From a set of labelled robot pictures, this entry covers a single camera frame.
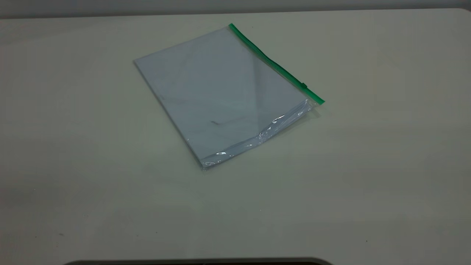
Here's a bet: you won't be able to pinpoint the white paper sheets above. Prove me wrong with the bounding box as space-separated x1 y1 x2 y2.
134 28 310 168

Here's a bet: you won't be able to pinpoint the clear plastic bag green zipper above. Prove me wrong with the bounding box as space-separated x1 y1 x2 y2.
133 23 326 170

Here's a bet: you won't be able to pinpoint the black rounded base panel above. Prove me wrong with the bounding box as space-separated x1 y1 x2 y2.
63 257 334 265

